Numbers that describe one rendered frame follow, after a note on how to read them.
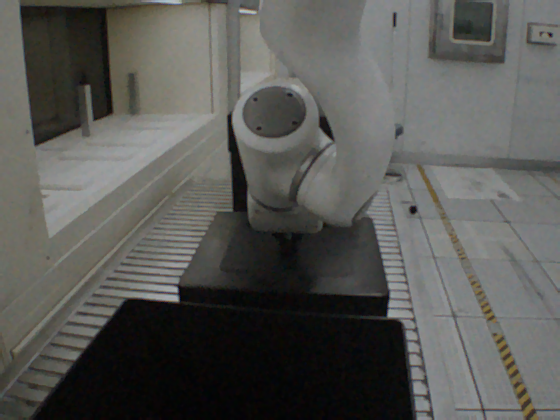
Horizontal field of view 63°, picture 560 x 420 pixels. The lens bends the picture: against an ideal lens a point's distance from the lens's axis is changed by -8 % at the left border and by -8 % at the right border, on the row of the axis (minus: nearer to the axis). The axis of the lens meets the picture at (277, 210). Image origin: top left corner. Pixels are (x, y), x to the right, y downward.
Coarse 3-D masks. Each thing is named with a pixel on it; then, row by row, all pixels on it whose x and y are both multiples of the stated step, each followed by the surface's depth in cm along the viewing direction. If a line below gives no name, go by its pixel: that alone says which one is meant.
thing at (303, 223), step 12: (252, 204) 62; (252, 216) 65; (264, 216) 64; (300, 216) 64; (312, 216) 64; (264, 228) 69; (276, 228) 68; (288, 228) 68; (300, 228) 68; (312, 228) 68
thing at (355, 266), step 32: (224, 224) 86; (224, 256) 74; (256, 256) 74; (288, 256) 74; (320, 256) 74; (352, 256) 74; (192, 288) 65; (224, 288) 65; (256, 288) 65; (288, 288) 65; (320, 288) 65; (352, 288) 65; (384, 288) 65
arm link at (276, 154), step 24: (264, 96) 48; (288, 96) 48; (240, 120) 47; (264, 120) 47; (288, 120) 47; (312, 120) 47; (240, 144) 48; (264, 144) 46; (288, 144) 46; (312, 144) 48; (264, 168) 49; (288, 168) 49; (264, 192) 54; (288, 192) 51
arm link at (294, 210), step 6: (252, 198) 60; (258, 204) 59; (264, 204) 58; (264, 210) 59; (270, 210) 59; (276, 210) 58; (282, 210) 58; (288, 210) 58; (294, 210) 58; (300, 210) 59; (276, 216) 60; (282, 216) 59; (288, 216) 60
